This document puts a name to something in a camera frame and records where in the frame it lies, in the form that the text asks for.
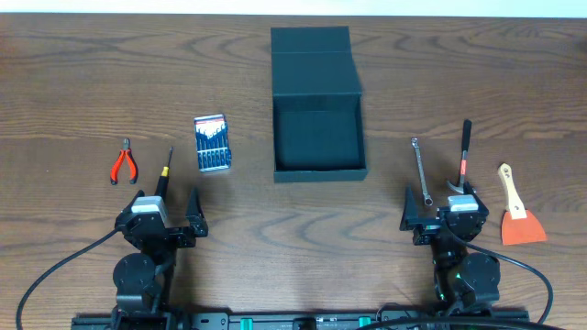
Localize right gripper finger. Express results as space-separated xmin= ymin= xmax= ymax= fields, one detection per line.
xmin=462 ymin=181 xmax=476 ymax=195
xmin=399 ymin=186 xmax=420 ymax=231

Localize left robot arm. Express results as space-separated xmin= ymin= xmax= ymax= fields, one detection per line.
xmin=113 ymin=189 xmax=208 ymax=314

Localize small claw hammer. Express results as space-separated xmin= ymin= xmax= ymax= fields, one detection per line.
xmin=447 ymin=119 xmax=472 ymax=194

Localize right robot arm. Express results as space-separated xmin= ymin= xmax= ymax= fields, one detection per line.
xmin=399 ymin=184 xmax=501 ymax=314

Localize silver combination wrench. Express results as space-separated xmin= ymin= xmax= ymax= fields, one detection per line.
xmin=411 ymin=137 xmax=434 ymax=206

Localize black yellow screwdriver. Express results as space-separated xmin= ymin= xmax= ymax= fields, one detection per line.
xmin=154 ymin=147 xmax=173 ymax=199

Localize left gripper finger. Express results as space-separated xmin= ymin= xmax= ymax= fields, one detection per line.
xmin=130 ymin=190 xmax=145 ymax=206
xmin=185 ymin=188 xmax=208 ymax=237

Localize red handled pliers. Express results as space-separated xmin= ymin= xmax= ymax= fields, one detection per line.
xmin=109 ymin=137 xmax=138 ymax=185

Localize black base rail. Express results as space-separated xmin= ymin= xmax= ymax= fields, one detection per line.
xmin=71 ymin=309 xmax=531 ymax=330

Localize dark green open box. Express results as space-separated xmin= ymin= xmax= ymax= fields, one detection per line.
xmin=271 ymin=27 xmax=368 ymax=182

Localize orange scraper wooden handle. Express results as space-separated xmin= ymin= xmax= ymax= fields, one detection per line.
xmin=498 ymin=163 xmax=548 ymax=246

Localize blue drill bit case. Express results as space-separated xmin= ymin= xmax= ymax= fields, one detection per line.
xmin=194 ymin=114 xmax=232 ymax=172

